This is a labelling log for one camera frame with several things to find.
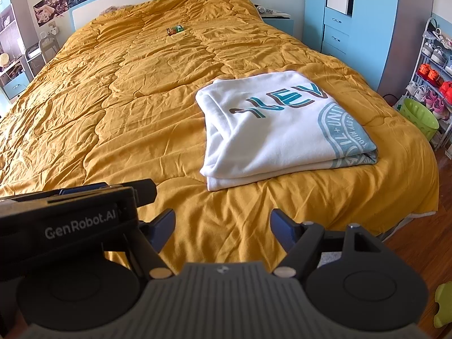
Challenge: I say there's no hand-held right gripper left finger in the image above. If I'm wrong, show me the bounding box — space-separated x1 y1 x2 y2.
120 208 177 280

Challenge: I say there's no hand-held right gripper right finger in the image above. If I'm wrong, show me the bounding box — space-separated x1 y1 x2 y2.
269 208 386 280

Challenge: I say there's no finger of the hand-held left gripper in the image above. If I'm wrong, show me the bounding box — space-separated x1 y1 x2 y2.
108 179 158 208

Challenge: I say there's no white printed sweatshirt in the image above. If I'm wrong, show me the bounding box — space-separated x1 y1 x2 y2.
195 70 379 192

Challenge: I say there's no mustard yellow quilt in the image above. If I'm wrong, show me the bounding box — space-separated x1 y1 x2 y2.
0 0 440 270

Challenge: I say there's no blue and white desk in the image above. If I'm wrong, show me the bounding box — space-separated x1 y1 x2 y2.
0 56 32 101

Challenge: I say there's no green plastic basket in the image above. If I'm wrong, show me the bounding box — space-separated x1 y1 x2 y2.
399 98 440 142

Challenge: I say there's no lime green foam object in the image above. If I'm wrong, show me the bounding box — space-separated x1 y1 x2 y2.
432 282 452 330

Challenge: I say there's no blue nightstand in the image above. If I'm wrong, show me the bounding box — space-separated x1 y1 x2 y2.
260 10 295 37

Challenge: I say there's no group of sneakers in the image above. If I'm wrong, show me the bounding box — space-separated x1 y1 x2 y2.
405 30 452 121

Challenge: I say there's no blue and white wardrobe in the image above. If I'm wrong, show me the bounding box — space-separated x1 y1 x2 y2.
304 0 402 93

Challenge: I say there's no white wire shoe rack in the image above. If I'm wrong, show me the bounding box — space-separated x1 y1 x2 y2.
403 16 452 149

